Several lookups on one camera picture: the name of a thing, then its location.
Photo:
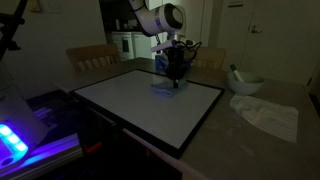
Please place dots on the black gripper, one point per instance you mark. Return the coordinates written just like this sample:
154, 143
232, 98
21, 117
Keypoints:
175, 69

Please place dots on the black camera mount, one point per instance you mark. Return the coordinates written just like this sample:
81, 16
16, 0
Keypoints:
10, 24

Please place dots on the blue cloth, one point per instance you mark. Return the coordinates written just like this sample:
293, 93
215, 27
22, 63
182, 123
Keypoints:
167, 88

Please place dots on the robot base with blue lights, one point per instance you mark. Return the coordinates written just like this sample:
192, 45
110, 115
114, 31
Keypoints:
21, 132

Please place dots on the wooden chair near tissue box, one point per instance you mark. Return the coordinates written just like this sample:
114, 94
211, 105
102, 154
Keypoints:
209, 58

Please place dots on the white board with black frame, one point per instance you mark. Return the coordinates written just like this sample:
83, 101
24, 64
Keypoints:
167, 122

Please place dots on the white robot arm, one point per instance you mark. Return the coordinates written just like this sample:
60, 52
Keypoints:
165, 18

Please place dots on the white paper sheet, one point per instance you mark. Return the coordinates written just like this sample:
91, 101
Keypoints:
274, 119

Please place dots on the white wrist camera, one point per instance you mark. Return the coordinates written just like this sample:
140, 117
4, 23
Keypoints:
165, 45

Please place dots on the green capped marker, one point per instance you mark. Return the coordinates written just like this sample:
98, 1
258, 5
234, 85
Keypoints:
236, 73

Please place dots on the silver door handle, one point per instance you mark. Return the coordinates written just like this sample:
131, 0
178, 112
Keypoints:
255, 30

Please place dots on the white bowl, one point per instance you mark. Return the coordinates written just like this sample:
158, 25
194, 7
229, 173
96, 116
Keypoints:
251, 83

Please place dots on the blue tissue box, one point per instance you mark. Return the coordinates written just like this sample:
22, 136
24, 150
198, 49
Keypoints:
161, 63

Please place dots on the wooden chair with slatted back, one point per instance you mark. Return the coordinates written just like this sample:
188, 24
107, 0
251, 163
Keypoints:
95, 56

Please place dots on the white kitchen cabinets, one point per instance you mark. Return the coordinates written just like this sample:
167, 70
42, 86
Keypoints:
132, 45

